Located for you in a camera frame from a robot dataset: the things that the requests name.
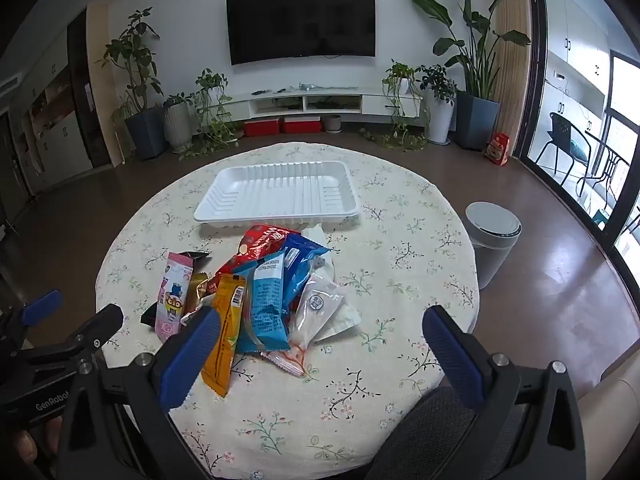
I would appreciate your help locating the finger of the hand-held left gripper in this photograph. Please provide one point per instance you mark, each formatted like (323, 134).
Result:
(42, 306)
(100, 325)

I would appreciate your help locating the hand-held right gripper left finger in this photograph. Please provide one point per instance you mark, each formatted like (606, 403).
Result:
(192, 360)

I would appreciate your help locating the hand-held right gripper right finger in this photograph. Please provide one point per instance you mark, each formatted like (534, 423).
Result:
(455, 355)

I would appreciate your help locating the orange snack packet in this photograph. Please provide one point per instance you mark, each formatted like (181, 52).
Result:
(225, 340)

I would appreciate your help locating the pink cartoon snack packet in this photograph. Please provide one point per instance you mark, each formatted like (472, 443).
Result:
(172, 300)

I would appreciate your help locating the gold snack packet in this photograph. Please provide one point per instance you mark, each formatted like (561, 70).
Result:
(200, 285)

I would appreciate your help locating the light blue snack packet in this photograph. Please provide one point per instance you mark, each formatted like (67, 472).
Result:
(265, 305)

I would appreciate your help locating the white and red snack packet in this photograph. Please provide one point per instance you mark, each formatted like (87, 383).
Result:
(292, 360)

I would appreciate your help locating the clear snack packet round logo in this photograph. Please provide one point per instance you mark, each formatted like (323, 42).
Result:
(317, 305)

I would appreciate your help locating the dark blue snack packet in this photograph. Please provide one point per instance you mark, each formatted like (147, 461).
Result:
(305, 260)

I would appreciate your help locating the white plastic tray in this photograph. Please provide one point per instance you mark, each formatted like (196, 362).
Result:
(280, 195)

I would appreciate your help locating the person's left hand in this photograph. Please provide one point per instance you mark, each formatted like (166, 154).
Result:
(25, 447)

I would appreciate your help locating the black mesh office chair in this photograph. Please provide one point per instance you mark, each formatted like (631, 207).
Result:
(435, 435)

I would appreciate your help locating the round floral-cloth table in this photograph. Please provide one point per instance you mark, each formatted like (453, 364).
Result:
(400, 270)

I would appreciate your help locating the white stool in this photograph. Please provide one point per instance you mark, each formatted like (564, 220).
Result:
(492, 245)

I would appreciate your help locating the beige upholstered seat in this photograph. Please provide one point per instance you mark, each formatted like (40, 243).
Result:
(615, 425)

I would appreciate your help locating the tall tree in grey planter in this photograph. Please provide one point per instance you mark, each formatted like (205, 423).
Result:
(145, 132)

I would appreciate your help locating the green stool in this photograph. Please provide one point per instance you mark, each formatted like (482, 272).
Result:
(602, 217)

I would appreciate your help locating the red gift bag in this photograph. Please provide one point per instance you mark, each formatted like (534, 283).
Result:
(496, 150)

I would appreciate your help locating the plant in white ribbed pot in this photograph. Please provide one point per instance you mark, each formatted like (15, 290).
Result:
(177, 125)

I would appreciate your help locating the dark wooden door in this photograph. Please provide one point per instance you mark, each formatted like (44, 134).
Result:
(80, 85)

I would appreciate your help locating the large-leaf plant in blue planter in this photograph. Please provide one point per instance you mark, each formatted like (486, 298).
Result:
(477, 120)

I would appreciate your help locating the bushy plant in white pot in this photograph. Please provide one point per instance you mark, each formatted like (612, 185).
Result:
(440, 115)

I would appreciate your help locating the trailing pothos on stand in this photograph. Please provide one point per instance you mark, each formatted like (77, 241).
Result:
(212, 110)

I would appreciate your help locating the red storage box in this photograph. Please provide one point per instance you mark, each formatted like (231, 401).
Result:
(300, 124)
(261, 127)

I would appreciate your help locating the black balcony chair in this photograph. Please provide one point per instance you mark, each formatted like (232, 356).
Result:
(562, 132)

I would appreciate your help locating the black balcony table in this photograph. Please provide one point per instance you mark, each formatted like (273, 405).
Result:
(607, 157)

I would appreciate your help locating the trailing pothos on console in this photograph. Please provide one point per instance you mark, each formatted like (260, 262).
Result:
(400, 110)

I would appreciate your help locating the small grey plant pot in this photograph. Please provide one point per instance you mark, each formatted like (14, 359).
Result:
(332, 123)

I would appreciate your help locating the white television console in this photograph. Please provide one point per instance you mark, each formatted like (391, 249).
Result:
(385, 102)

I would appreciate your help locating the beige curtain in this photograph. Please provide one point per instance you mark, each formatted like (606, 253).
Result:
(512, 85)

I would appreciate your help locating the small pale blue object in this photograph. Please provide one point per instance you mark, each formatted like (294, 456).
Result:
(307, 86)

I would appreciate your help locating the white balcony cabinets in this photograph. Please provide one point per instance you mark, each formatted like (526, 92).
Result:
(575, 25)

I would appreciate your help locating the white wall cabinets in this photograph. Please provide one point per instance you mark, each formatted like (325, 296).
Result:
(50, 130)

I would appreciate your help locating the black sliding door frame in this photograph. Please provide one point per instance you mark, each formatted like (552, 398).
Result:
(535, 60)

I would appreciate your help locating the wall-mounted black television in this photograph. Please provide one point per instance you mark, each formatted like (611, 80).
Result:
(300, 22)

